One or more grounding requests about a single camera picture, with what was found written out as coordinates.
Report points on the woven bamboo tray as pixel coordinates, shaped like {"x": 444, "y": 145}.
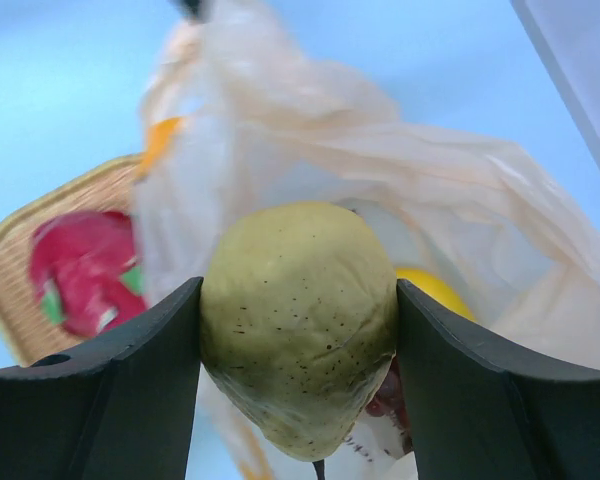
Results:
{"x": 28, "y": 331}

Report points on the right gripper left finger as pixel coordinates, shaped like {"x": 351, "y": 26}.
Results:
{"x": 119, "y": 406}

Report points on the red fake fruit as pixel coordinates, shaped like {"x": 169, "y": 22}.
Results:
{"x": 85, "y": 272}

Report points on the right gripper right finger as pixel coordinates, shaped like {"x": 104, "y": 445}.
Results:
{"x": 483, "y": 407}

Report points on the yellow fake lemon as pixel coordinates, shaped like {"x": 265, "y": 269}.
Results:
{"x": 299, "y": 320}

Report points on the yellow fake banana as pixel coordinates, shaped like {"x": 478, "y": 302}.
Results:
{"x": 436, "y": 289}

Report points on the right aluminium corner post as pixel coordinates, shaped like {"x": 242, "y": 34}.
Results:
{"x": 566, "y": 36}

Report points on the translucent orange plastic bag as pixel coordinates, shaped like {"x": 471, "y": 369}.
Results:
{"x": 240, "y": 120}

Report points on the dark red fake grapes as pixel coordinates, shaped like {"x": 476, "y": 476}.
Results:
{"x": 389, "y": 402}

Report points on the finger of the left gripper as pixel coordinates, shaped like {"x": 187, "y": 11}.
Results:
{"x": 194, "y": 9}

